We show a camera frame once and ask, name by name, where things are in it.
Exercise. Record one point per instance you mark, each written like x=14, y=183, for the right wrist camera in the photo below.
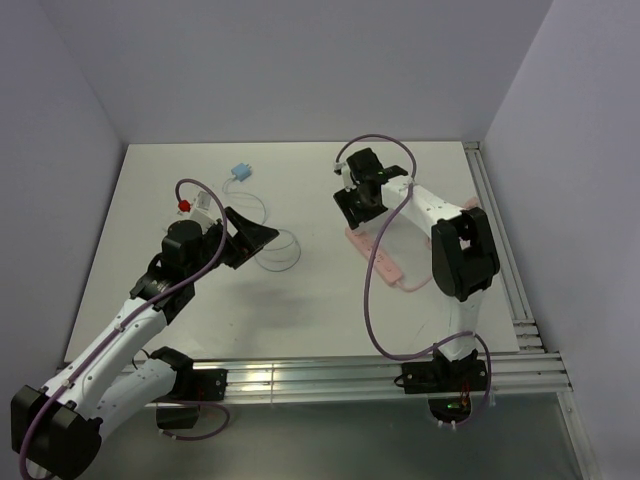
x=341, y=169

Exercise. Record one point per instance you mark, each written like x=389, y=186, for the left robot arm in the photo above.
x=61, y=426

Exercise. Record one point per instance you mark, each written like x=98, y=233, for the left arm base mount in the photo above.
x=200, y=397

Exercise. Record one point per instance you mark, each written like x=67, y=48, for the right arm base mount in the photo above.
x=455, y=388

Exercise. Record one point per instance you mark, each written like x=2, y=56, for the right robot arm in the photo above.
x=464, y=258

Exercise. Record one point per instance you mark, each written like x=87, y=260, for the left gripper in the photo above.
x=250, y=233

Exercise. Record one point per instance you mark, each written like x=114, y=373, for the pink power strip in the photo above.
x=383, y=265

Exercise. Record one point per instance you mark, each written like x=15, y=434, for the aluminium frame rail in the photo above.
x=296, y=337

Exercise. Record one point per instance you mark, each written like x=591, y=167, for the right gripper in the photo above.
x=345, y=201

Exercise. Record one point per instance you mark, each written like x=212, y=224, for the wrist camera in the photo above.
x=200, y=211
x=341, y=169

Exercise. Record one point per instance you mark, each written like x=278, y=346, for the blue charger plug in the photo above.
x=241, y=172

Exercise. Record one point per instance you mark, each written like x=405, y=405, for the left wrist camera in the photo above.
x=200, y=211

